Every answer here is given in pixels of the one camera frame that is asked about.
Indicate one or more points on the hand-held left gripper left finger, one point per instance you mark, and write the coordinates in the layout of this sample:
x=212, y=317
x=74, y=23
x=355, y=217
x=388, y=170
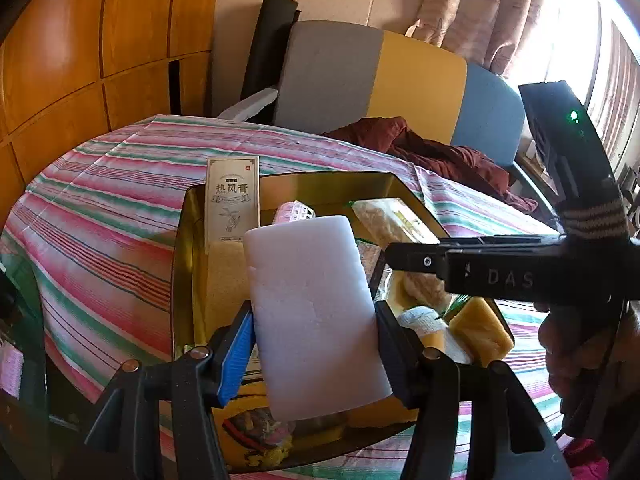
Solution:
x=235, y=355

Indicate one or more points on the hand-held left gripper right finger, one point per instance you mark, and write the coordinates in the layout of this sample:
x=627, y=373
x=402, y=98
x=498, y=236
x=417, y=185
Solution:
x=395, y=355

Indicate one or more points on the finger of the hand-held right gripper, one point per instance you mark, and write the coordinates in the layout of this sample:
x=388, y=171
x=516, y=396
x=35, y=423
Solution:
x=415, y=259

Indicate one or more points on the white cloth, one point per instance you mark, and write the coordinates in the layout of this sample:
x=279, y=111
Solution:
x=425, y=322

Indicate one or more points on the white sponge block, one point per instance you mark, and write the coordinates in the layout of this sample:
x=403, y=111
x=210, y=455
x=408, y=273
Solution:
x=310, y=310

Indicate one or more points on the gold tin box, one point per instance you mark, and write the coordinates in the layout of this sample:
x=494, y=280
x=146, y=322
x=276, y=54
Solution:
x=320, y=190

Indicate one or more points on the beige printed carton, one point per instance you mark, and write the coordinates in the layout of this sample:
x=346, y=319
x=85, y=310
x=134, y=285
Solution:
x=232, y=200

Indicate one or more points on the person's right hand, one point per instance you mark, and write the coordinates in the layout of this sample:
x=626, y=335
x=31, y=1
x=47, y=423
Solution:
x=565, y=335

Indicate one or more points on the maroon cloth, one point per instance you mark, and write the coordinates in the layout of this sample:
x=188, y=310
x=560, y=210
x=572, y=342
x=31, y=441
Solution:
x=450, y=160

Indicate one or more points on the grey yellow blue chair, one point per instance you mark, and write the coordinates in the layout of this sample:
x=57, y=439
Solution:
x=420, y=75

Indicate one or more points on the beige patterned curtain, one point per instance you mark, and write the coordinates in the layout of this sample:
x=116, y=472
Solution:
x=620, y=85
x=480, y=5

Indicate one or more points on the red fabric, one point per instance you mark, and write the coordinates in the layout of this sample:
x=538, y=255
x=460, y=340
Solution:
x=590, y=460

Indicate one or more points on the striped tablecloth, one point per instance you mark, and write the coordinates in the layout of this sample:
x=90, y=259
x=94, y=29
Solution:
x=100, y=210

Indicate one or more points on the window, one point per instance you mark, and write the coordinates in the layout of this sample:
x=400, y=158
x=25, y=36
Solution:
x=565, y=35

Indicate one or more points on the black rolled mat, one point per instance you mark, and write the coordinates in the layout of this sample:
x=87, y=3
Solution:
x=265, y=45

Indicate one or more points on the wooden wardrobe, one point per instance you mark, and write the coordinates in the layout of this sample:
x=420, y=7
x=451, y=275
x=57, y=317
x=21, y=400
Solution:
x=75, y=35

